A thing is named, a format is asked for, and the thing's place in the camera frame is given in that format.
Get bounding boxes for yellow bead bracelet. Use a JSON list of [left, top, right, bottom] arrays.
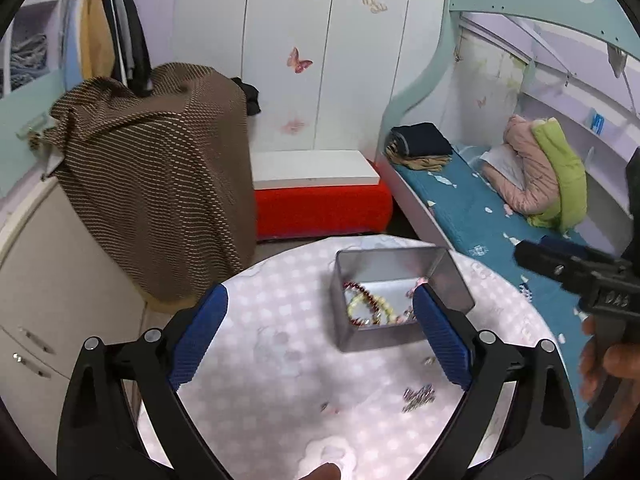
[[346, 291, 402, 328]]

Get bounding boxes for dark red bead bracelet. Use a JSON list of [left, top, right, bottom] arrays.
[[342, 280, 386, 328]]

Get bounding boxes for pink charm jewelry cluster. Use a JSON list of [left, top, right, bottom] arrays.
[[397, 278, 428, 323]]

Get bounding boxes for right hand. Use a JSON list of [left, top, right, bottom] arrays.
[[579, 315, 639, 434]]

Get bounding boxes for left hand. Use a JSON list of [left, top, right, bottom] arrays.
[[300, 463, 342, 480]]

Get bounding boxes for pink checked tablecloth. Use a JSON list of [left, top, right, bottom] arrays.
[[134, 233, 572, 480]]

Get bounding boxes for grey metal box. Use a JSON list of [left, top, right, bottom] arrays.
[[331, 246, 475, 352]]

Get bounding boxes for pink padded jacket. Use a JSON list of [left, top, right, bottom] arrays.
[[480, 115, 560, 217]]

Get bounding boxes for red stool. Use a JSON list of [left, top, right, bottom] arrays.
[[255, 182, 393, 240]]

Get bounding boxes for small pink flower charm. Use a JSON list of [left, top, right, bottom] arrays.
[[320, 402, 341, 415]]

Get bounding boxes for brown dotted cloth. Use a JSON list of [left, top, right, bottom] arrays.
[[42, 63, 256, 304]]

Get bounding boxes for beige cabinet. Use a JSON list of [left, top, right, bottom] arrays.
[[0, 179, 151, 470]]

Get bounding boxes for teal bed sheet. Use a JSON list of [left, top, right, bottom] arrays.
[[389, 144, 640, 461]]

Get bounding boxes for white board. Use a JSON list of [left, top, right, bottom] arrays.
[[250, 150, 380, 190]]

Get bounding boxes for blue box on shelf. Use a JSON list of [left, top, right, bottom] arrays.
[[587, 108, 605, 136]]

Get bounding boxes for folded dark clothes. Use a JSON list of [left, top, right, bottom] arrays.
[[384, 122, 454, 171]]

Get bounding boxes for hanging clothes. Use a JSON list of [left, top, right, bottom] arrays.
[[58, 0, 152, 96]]

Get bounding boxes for silver rhinestone chain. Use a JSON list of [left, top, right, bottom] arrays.
[[401, 383, 437, 414]]

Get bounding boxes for teal bunk bed frame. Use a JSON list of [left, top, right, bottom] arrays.
[[375, 0, 639, 166]]

